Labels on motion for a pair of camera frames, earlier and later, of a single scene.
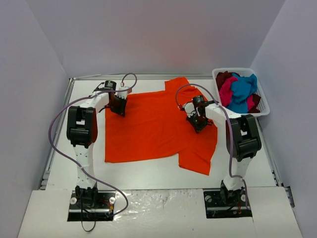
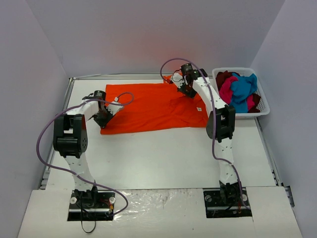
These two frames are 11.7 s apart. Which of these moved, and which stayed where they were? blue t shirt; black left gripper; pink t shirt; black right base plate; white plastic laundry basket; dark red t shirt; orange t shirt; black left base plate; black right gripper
Moved: orange t shirt; black left gripper; black right gripper
Stayed: blue t shirt; dark red t shirt; black right base plate; white plastic laundry basket; pink t shirt; black left base plate
